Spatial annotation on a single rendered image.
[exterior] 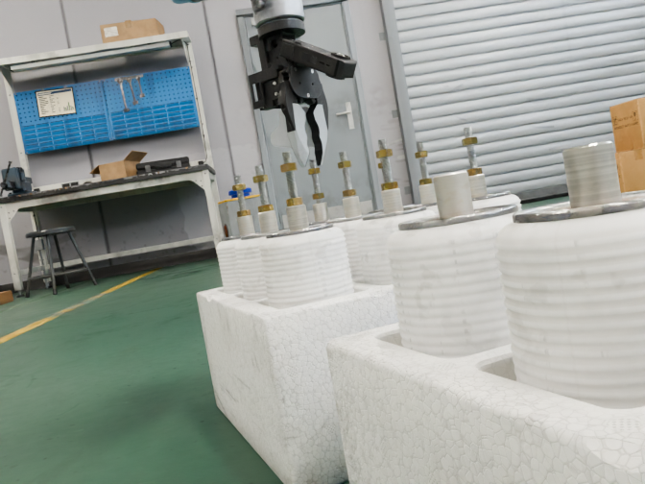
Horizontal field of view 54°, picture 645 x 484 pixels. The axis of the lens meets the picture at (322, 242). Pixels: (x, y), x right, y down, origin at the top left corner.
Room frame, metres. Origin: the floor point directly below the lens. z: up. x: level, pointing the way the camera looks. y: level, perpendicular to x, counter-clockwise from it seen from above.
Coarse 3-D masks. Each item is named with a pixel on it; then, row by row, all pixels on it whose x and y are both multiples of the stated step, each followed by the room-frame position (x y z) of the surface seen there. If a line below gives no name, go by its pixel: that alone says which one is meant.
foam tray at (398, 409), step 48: (384, 336) 0.44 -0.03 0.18; (336, 384) 0.44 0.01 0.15; (384, 384) 0.36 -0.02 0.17; (432, 384) 0.31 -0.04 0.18; (480, 384) 0.29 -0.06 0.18; (384, 432) 0.37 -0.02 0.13; (432, 432) 0.32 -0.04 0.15; (480, 432) 0.27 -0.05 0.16; (528, 432) 0.24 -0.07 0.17; (576, 432) 0.22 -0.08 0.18; (624, 432) 0.21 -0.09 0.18; (384, 480) 0.39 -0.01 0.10; (432, 480) 0.33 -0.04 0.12; (480, 480) 0.28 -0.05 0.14; (528, 480) 0.25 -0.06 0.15; (576, 480) 0.22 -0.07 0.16; (624, 480) 0.20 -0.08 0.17
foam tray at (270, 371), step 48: (384, 288) 0.66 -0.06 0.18; (240, 336) 0.71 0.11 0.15; (288, 336) 0.61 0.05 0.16; (336, 336) 0.63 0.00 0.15; (240, 384) 0.76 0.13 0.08; (288, 384) 0.61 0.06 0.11; (240, 432) 0.82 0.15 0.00; (288, 432) 0.60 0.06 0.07; (336, 432) 0.62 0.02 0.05; (288, 480) 0.62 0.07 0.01; (336, 480) 0.62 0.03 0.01
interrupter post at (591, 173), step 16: (592, 144) 0.29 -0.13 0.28; (608, 144) 0.29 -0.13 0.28; (576, 160) 0.29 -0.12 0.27; (592, 160) 0.29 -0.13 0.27; (608, 160) 0.29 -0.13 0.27; (576, 176) 0.29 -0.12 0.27; (592, 176) 0.29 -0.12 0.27; (608, 176) 0.29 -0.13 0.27; (576, 192) 0.29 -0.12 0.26; (592, 192) 0.29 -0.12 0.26; (608, 192) 0.28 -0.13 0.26
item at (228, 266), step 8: (232, 240) 0.89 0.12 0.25; (216, 248) 0.91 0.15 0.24; (224, 248) 0.89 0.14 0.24; (232, 248) 0.88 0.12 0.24; (224, 256) 0.89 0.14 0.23; (232, 256) 0.88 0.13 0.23; (224, 264) 0.89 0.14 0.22; (232, 264) 0.88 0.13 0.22; (224, 272) 0.89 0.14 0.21; (232, 272) 0.88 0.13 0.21; (224, 280) 0.90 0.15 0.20; (232, 280) 0.88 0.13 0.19; (224, 288) 0.90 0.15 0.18; (232, 288) 0.88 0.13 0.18; (240, 288) 0.88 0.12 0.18
